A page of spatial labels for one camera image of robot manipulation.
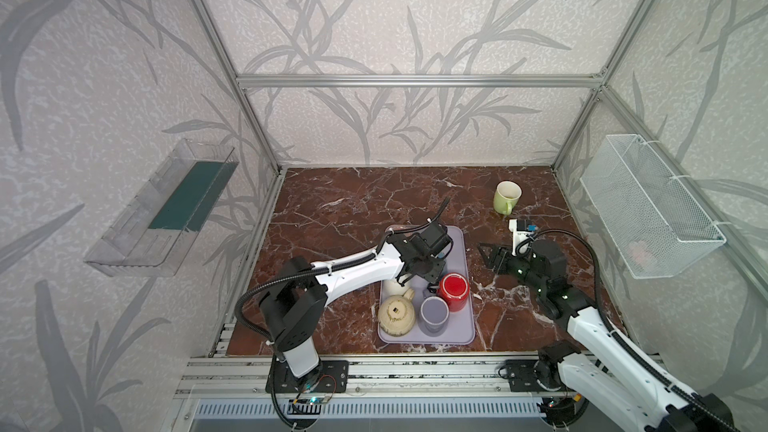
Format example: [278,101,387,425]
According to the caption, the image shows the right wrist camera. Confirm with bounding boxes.
[508,218,538,255]

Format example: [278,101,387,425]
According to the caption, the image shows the beige stoneware mug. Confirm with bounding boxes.
[378,289,416,337]

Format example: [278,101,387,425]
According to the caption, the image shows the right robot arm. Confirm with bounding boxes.
[478,237,735,431]

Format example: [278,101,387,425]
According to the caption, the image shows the aluminium front rail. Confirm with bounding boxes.
[173,352,564,401]

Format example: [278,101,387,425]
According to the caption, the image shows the white mug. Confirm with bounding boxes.
[382,279,411,297]

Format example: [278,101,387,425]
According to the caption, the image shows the lavender mug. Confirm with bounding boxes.
[419,296,450,337]

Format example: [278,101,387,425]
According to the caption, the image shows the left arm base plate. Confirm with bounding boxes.
[266,360,350,394]

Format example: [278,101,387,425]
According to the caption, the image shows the lavender plastic tray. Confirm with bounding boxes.
[377,226,475,345]

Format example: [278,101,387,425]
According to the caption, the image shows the red mug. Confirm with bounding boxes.
[426,272,470,312]

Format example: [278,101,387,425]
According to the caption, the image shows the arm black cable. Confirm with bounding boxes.
[515,227,739,432]
[233,196,452,343]

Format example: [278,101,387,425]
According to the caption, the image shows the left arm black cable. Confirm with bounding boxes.
[233,196,452,343]

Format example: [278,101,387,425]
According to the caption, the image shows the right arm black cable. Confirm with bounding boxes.
[515,227,739,432]

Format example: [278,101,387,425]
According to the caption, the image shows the clear plastic wall bin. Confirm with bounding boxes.
[84,139,239,278]

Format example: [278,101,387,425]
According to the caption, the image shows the aluminium cage frame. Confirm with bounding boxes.
[164,0,768,313]

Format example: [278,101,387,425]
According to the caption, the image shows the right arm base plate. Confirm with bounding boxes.
[496,358,576,396]

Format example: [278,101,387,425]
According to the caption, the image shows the white wire mesh basket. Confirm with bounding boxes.
[580,134,727,280]

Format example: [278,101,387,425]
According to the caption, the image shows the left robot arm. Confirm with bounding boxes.
[258,219,452,379]

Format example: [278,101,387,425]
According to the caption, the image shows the light green mug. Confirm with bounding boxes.
[493,181,522,216]

